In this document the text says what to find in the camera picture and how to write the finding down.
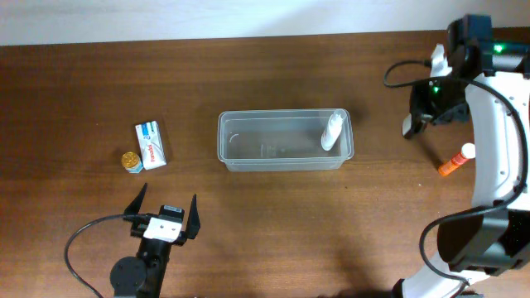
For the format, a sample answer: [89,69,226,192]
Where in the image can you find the dark brown syrup bottle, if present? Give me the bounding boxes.
[402,113,428,140]

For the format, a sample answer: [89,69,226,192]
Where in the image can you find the white calamine spray bottle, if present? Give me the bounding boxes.
[320,109,346,151]

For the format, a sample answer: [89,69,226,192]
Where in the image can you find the orange tablet tube white cap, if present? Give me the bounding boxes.
[437,143,476,176]

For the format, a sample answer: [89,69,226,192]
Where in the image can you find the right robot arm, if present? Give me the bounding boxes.
[391,14,529,297]

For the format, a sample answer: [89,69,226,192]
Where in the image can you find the white Panadol box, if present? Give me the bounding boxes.
[135,121,166,170]

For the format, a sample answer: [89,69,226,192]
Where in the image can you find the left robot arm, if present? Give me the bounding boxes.
[109,185,200,297]

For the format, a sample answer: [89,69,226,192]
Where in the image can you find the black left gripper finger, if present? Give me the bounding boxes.
[123,183,147,215]
[185,195,200,239]

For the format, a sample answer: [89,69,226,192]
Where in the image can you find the small jar gold lid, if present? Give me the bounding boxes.
[121,151,143,174]

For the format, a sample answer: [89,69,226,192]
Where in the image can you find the clear plastic container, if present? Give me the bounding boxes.
[217,108,354,172]

